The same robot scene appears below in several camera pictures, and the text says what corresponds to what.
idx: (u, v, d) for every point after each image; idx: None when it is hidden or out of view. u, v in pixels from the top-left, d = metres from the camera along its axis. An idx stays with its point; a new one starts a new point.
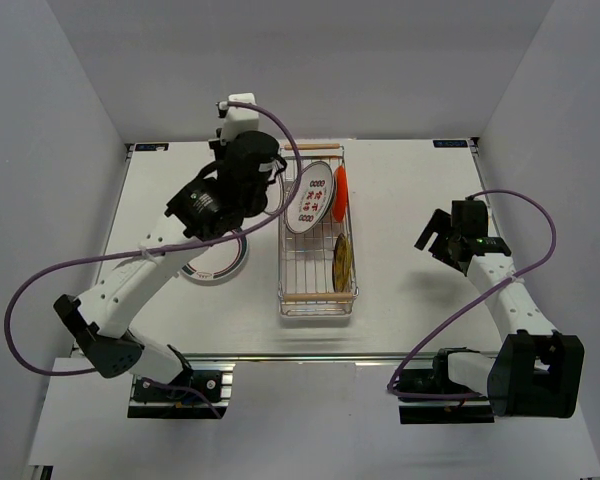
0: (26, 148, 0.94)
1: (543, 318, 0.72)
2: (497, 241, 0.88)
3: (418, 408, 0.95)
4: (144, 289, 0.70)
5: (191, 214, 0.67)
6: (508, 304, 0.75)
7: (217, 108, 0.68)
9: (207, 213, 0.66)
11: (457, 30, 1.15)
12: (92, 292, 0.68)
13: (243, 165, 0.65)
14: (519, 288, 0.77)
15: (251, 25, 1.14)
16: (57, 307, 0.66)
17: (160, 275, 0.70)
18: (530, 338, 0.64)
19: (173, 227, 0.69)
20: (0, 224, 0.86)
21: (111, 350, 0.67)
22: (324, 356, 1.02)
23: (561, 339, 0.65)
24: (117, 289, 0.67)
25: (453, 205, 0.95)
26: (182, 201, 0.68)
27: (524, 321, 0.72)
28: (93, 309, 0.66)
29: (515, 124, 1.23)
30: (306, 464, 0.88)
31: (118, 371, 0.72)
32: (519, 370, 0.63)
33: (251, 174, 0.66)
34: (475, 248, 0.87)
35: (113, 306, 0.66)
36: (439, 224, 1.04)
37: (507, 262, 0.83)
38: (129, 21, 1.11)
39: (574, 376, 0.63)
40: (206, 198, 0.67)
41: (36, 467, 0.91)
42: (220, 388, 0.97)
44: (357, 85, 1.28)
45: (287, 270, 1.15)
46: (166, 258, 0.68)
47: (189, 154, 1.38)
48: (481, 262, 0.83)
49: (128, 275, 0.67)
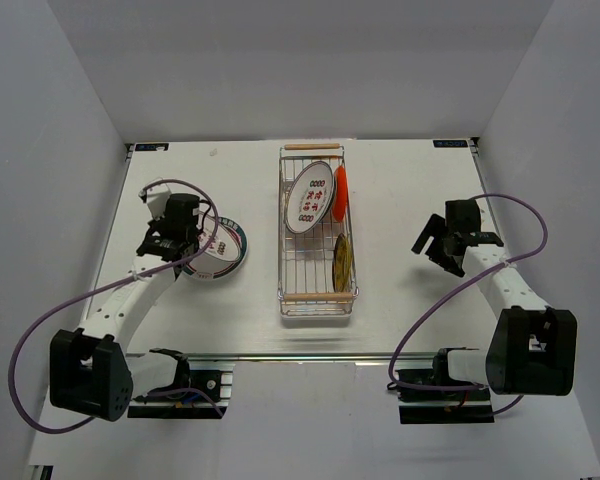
0: (25, 149, 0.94)
1: (537, 296, 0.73)
2: (490, 235, 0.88)
3: (419, 407, 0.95)
4: (138, 310, 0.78)
5: (160, 253, 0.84)
6: (502, 285, 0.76)
7: (140, 196, 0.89)
9: (172, 248, 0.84)
11: (457, 30, 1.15)
12: (94, 318, 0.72)
13: (183, 211, 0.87)
14: (513, 273, 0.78)
15: (251, 24, 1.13)
16: (58, 342, 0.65)
17: (148, 297, 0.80)
18: (524, 312, 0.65)
19: (152, 259, 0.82)
20: (0, 223, 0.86)
21: (121, 374, 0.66)
22: (323, 356, 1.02)
23: (555, 315, 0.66)
24: (120, 306, 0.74)
25: (446, 205, 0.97)
26: (148, 249, 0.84)
27: (517, 298, 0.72)
28: (101, 327, 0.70)
29: (515, 124, 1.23)
30: (306, 464, 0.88)
31: (115, 416, 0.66)
32: (515, 345, 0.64)
33: (189, 216, 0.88)
34: (469, 242, 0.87)
35: (120, 320, 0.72)
36: (436, 227, 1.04)
37: (497, 250, 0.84)
38: (129, 20, 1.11)
39: (568, 351, 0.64)
40: (165, 241, 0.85)
41: (36, 467, 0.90)
42: (220, 387, 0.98)
44: (357, 85, 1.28)
45: (287, 270, 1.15)
46: (154, 280, 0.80)
47: (189, 154, 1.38)
48: (475, 252, 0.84)
49: (126, 295, 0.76)
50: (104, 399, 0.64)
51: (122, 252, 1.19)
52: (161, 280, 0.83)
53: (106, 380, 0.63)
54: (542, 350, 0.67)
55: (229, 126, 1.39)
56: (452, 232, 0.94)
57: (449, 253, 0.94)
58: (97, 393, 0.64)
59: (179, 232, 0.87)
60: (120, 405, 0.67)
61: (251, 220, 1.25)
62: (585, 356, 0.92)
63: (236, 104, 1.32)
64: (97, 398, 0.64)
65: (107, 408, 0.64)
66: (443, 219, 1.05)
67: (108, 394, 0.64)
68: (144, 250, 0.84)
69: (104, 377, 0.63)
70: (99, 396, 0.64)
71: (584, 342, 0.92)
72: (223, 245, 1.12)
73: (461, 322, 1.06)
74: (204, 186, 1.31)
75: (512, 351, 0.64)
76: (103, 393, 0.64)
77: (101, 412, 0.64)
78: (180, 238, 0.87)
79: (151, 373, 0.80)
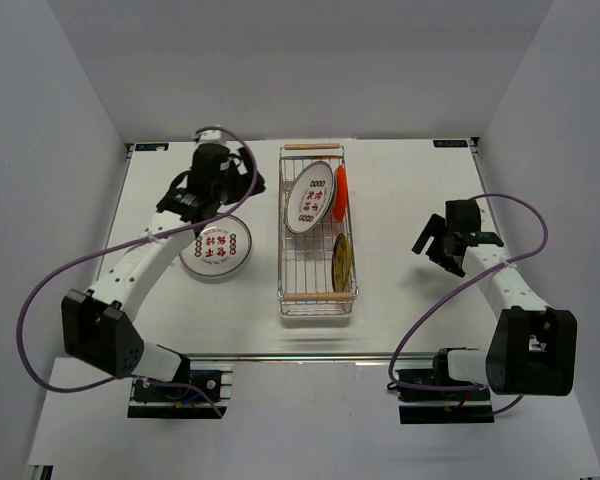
0: (26, 149, 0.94)
1: (537, 296, 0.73)
2: (491, 235, 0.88)
3: (420, 407, 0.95)
4: (152, 273, 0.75)
5: (180, 210, 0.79)
6: (503, 285, 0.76)
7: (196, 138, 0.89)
9: (194, 206, 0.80)
11: (457, 30, 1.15)
12: (105, 280, 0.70)
13: (211, 165, 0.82)
14: (513, 272, 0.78)
15: (251, 24, 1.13)
16: (66, 306, 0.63)
17: (164, 259, 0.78)
18: (525, 314, 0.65)
19: (170, 218, 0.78)
20: None
21: (128, 338, 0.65)
22: (324, 356, 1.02)
23: (556, 316, 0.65)
24: (131, 270, 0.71)
25: (446, 205, 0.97)
26: (168, 205, 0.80)
27: (517, 299, 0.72)
28: (110, 290, 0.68)
29: (515, 124, 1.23)
30: (307, 465, 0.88)
31: (122, 374, 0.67)
32: (516, 346, 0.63)
33: (217, 171, 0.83)
34: (469, 242, 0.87)
35: (130, 286, 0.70)
36: (436, 228, 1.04)
37: (499, 251, 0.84)
38: (129, 20, 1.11)
39: (568, 352, 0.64)
40: (187, 197, 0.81)
41: (36, 467, 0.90)
42: (220, 387, 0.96)
44: (357, 84, 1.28)
45: (287, 270, 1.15)
46: (170, 242, 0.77)
47: (189, 154, 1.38)
48: (475, 252, 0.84)
49: (138, 259, 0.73)
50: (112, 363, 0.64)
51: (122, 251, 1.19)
52: (181, 238, 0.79)
53: (112, 346, 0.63)
54: (543, 350, 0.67)
55: (229, 125, 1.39)
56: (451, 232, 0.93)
57: (448, 253, 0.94)
58: (105, 357, 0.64)
59: (204, 187, 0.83)
60: (128, 364, 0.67)
61: (252, 220, 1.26)
62: (585, 356, 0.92)
63: (236, 104, 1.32)
64: (105, 360, 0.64)
65: (115, 370, 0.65)
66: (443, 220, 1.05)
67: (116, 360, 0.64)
68: (164, 204, 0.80)
69: (111, 346, 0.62)
70: (108, 361, 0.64)
71: (584, 342, 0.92)
72: (233, 239, 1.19)
73: (462, 321, 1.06)
74: None
75: (512, 349, 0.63)
76: (111, 357, 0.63)
77: (111, 373, 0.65)
78: (204, 193, 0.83)
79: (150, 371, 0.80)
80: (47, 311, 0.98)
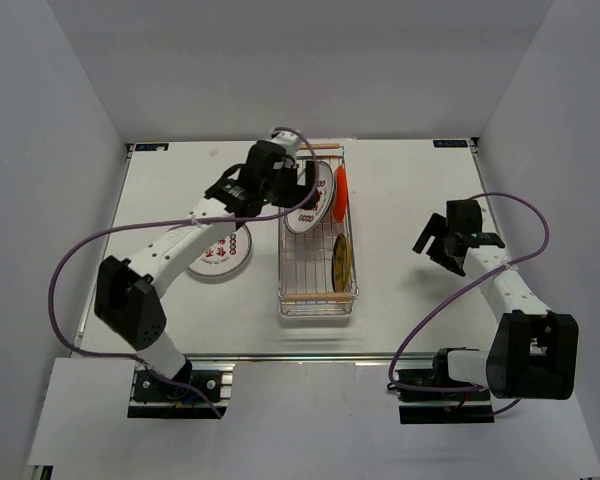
0: (26, 149, 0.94)
1: (538, 300, 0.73)
2: (492, 236, 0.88)
3: (418, 407, 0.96)
4: (188, 255, 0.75)
5: (226, 200, 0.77)
6: (503, 288, 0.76)
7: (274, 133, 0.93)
9: (240, 200, 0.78)
11: (457, 30, 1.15)
12: (143, 253, 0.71)
13: (264, 162, 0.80)
14: (514, 275, 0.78)
15: (251, 24, 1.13)
16: (103, 270, 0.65)
17: (202, 244, 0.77)
18: (525, 318, 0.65)
19: (215, 206, 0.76)
20: None
21: (154, 311, 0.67)
22: (324, 356, 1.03)
23: (557, 319, 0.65)
24: (169, 249, 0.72)
25: (447, 205, 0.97)
26: (216, 193, 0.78)
27: (518, 302, 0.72)
28: (145, 263, 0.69)
29: (515, 124, 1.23)
30: (307, 465, 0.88)
31: (142, 346, 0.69)
32: (517, 349, 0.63)
33: (269, 169, 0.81)
34: (470, 243, 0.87)
35: (164, 263, 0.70)
36: (436, 228, 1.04)
37: (502, 254, 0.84)
38: (129, 20, 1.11)
39: (569, 355, 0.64)
40: (236, 189, 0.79)
41: (36, 467, 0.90)
42: (220, 387, 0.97)
44: (357, 84, 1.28)
45: (287, 270, 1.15)
46: (211, 229, 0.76)
47: (189, 154, 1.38)
48: (476, 254, 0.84)
49: (178, 238, 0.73)
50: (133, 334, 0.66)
51: (123, 250, 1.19)
52: (221, 228, 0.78)
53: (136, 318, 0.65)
54: (543, 354, 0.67)
55: (228, 125, 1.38)
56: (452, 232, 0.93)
57: (449, 254, 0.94)
58: (128, 328, 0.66)
59: (254, 182, 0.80)
60: (148, 337, 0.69)
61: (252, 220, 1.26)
62: (585, 356, 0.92)
63: (236, 104, 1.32)
64: (128, 329, 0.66)
65: (134, 340, 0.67)
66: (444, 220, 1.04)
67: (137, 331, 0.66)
68: (211, 192, 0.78)
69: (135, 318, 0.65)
70: (130, 331, 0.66)
71: (584, 342, 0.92)
72: (233, 240, 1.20)
73: (462, 321, 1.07)
74: (204, 186, 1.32)
75: (514, 351, 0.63)
76: (133, 328, 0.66)
77: (131, 343, 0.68)
78: (253, 189, 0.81)
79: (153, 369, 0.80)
80: (46, 311, 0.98)
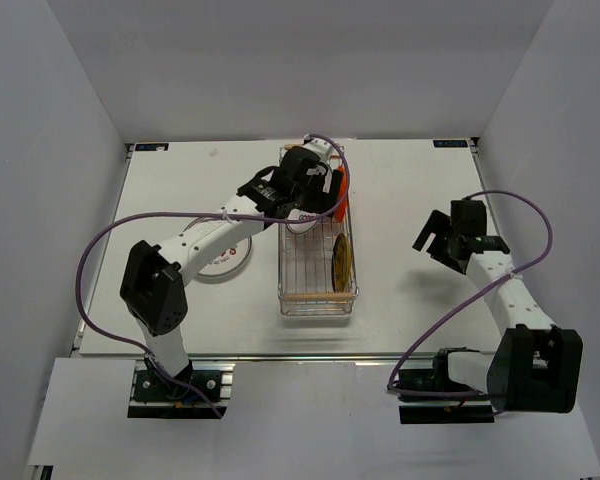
0: (26, 150, 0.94)
1: (542, 313, 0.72)
2: (497, 240, 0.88)
3: (419, 407, 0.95)
4: (216, 248, 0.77)
5: (257, 200, 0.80)
6: (507, 299, 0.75)
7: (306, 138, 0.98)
9: (272, 200, 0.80)
11: (457, 30, 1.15)
12: (173, 241, 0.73)
13: (298, 167, 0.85)
14: (519, 285, 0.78)
15: (250, 25, 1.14)
16: (134, 253, 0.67)
17: (230, 240, 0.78)
18: (530, 333, 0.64)
19: (247, 205, 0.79)
20: None
21: (178, 298, 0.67)
22: (324, 356, 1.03)
23: (560, 333, 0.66)
24: (197, 240, 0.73)
25: (452, 205, 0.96)
26: (248, 192, 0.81)
27: (522, 315, 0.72)
28: (174, 251, 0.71)
29: (515, 124, 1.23)
30: (307, 465, 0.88)
31: (160, 332, 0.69)
32: (521, 366, 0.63)
33: (302, 174, 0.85)
34: (474, 248, 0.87)
35: (192, 253, 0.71)
36: (437, 225, 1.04)
37: (507, 263, 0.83)
38: (129, 20, 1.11)
39: (572, 372, 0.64)
40: (268, 190, 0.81)
41: (36, 467, 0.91)
42: (220, 387, 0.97)
44: (357, 84, 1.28)
45: (288, 270, 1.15)
46: (240, 226, 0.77)
47: (189, 154, 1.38)
48: (480, 260, 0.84)
49: (208, 230, 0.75)
50: (153, 319, 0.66)
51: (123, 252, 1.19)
52: (250, 228, 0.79)
53: (159, 303, 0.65)
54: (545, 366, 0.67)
55: (228, 125, 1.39)
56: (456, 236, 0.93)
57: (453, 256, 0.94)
58: (149, 312, 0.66)
59: (286, 185, 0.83)
60: (168, 325, 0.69)
61: None
62: (585, 356, 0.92)
63: (236, 104, 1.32)
64: (149, 314, 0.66)
65: (154, 326, 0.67)
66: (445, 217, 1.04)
67: (158, 317, 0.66)
68: (245, 189, 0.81)
69: (157, 302, 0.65)
70: (150, 316, 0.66)
71: (585, 342, 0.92)
72: None
73: (461, 319, 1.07)
74: (204, 186, 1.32)
75: (516, 367, 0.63)
76: (155, 312, 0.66)
77: (150, 327, 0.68)
78: (284, 192, 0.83)
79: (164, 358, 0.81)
80: (46, 310, 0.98)
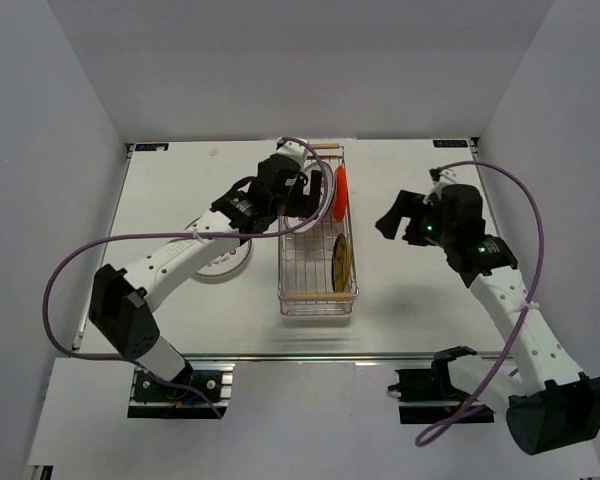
0: (26, 150, 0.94)
1: (567, 356, 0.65)
2: (502, 249, 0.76)
3: (419, 407, 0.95)
4: (189, 268, 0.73)
5: (232, 216, 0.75)
6: (528, 346, 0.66)
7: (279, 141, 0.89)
9: (247, 215, 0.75)
11: (457, 31, 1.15)
12: (141, 263, 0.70)
13: (276, 178, 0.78)
14: (538, 320, 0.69)
15: (250, 24, 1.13)
16: (98, 278, 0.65)
17: (204, 257, 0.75)
18: (561, 395, 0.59)
19: (219, 220, 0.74)
20: None
21: (146, 323, 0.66)
22: (324, 356, 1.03)
23: (589, 382, 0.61)
24: (166, 262, 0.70)
25: (445, 200, 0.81)
26: (222, 206, 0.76)
27: (549, 367, 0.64)
28: (139, 275, 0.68)
29: (515, 124, 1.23)
30: (307, 464, 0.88)
31: (130, 355, 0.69)
32: (551, 426, 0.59)
33: (280, 186, 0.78)
34: (479, 269, 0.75)
35: (159, 277, 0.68)
36: (407, 208, 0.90)
37: (520, 284, 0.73)
38: (128, 20, 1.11)
39: (599, 418, 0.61)
40: (243, 205, 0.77)
41: (36, 467, 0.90)
42: (220, 387, 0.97)
44: (357, 84, 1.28)
45: (288, 270, 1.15)
46: (213, 244, 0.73)
47: (188, 154, 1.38)
48: (490, 286, 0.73)
49: (176, 252, 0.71)
50: (123, 344, 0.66)
51: (123, 255, 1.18)
52: (223, 245, 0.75)
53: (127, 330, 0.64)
54: None
55: (228, 125, 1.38)
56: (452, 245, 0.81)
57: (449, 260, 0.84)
58: (118, 337, 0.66)
59: (263, 198, 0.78)
60: (139, 348, 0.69)
61: None
62: (585, 356, 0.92)
63: (236, 104, 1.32)
64: (118, 339, 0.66)
65: (122, 349, 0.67)
66: (416, 197, 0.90)
67: (126, 342, 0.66)
68: (217, 206, 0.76)
69: (125, 329, 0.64)
70: (120, 340, 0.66)
71: (585, 342, 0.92)
72: None
73: (460, 321, 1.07)
74: (204, 187, 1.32)
75: (546, 430, 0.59)
76: (123, 338, 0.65)
77: (120, 350, 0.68)
78: (262, 205, 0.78)
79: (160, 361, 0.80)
80: (46, 311, 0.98)
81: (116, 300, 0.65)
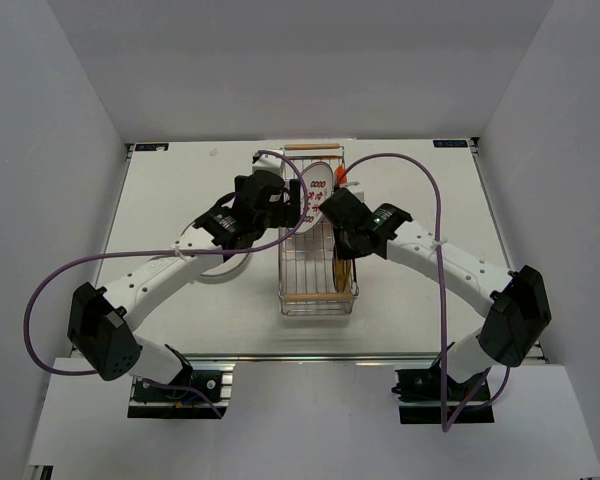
0: (26, 150, 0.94)
1: (492, 265, 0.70)
2: (394, 211, 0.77)
3: (419, 408, 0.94)
4: (169, 286, 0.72)
5: (215, 231, 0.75)
6: (461, 272, 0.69)
7: (256, 154, 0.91)
9: (231, 231, 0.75)
11: (457, 30, 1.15)
12: (120, 281, 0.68)
13: (260, 194, 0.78)
14: (452, 250, 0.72)
15: (250, 24, 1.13)
16: (77, 298, 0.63)
17: (186, 275, 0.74)
18: (505, 303, 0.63)
19: (202, 236, 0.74)
20: None
21: (127, 342, 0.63)
22: (325, 357, 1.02)
23: (521, 276, 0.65)
24: (147, 280, 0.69)
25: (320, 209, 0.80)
26: (206, 222, 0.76)
27: (485, 284, 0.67)
28: (120, 295, 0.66)
29: (515, 124, 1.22)
30: (306, 465, 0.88)
31: (109, 376, 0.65)
32: (516, 333, 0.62)
33: (265, 201, 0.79)
34: (386, 236, 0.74)
35: (140, 296, 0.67)
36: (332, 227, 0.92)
37: (424, 231, 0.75)
38: (128, 20, 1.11)
39: (544, 296, 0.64)
40: (227, 220, 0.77)
41: (36, 467, 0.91)
42: (220, 388, 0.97)
44: (357, 84, 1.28)
45: (289, 270, 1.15)
46: (195, 261, 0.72)
47: (188, 154, 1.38)
48: (399, 243, 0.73)
49: (158, 269, 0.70)
50: (101, 365, 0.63)
51: (121, 259, 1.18)
52: (205, 262, 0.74)
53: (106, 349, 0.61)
54: None
55: (228, 125, 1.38)
56: (353, 230, 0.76)
57: (357, 251, 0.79)
58: (96, 358, 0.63)
59: (248, 214, 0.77)
60: (119, 368, 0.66)
61: None
62: (586, 355, 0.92)
63: (236, 103, 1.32)
64: (96, 359, 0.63)
65: (102, 370, 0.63)
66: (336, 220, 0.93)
67: (105, 362, 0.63)
68: (200, 221, 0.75)
69: (103, 348, 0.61)
70: (98, 360, 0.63)
71: (587, 342, 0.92)
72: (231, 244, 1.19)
73: (459, 321, 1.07)
74: (204, 187, 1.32)
75: (513, 339, 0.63)
76: (101, 358, 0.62)
77: (98, 373, 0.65)
78: (246, 221, 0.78)
79: (151, 366, 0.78)
80: (46, 311, 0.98)
81: (96, 320, 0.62)
